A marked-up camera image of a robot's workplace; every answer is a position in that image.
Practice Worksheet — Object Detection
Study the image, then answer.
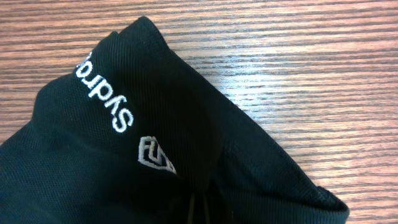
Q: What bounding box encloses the black polo shirt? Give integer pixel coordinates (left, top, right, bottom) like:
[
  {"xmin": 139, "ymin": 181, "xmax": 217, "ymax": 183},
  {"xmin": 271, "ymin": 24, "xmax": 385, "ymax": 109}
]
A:
[{"xmin": 1, "ymin": 17, "xmax": 349, "ymax": 223}]

